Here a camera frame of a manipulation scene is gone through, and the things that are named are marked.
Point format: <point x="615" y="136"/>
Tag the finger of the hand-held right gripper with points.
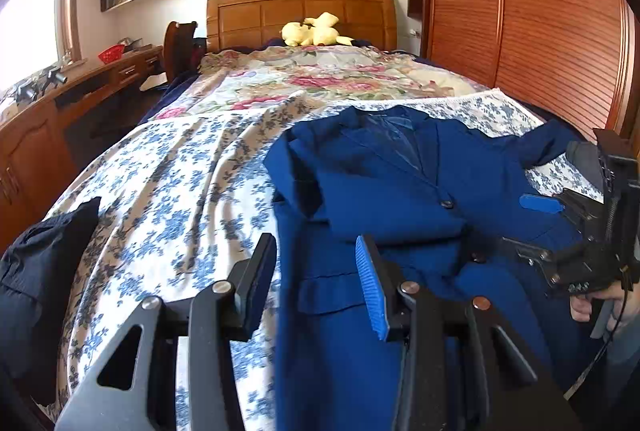
<point x="525" y="253"/>
<point x="542" y="204"/>

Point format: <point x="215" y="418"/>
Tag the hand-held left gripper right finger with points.
<point x="372" y="286"/>

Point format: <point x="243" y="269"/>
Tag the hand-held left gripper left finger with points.
<point x="262" y="281"/>

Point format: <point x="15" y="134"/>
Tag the blue suit jacket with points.
<point x="380" y="191"/>

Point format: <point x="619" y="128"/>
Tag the person's right forearm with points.
<point x="622" y="361"/>

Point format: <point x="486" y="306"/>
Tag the person's right hand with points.
<point x="582" y="308"/>

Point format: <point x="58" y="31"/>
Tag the grey cloth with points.
<point x="582" y="166"/>

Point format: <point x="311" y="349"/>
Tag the blue floral bedsheet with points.
<point x="165" y="191"/>

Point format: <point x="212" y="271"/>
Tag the wooden slatted wardrobe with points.
<point x="550" y="11"/>

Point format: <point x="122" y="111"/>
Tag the pink floral quilt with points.
<point x="320" y="76"/>

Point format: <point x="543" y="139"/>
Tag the white paper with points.
<point x="152" y="82"/>

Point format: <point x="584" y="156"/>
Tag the dark cloth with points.
<point x="35" y="271"/>

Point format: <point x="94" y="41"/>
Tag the wooden chair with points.
<point x="175" y="46"/>

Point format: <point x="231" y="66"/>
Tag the yellow plush toy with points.
<point x="320" y="33"/>

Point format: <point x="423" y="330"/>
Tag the wooden bed headboard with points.
<point x="250" y="16"/>

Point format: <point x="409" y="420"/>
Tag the wooden desk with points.
<point x="30" y="151"/>

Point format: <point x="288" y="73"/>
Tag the red basket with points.
<point x="111" y="55"/>

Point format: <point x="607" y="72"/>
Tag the black device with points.
<point x="25" y="93"/>
<point x="52" y="75"/>

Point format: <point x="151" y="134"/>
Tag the window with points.
<point x="30" y="11"/>

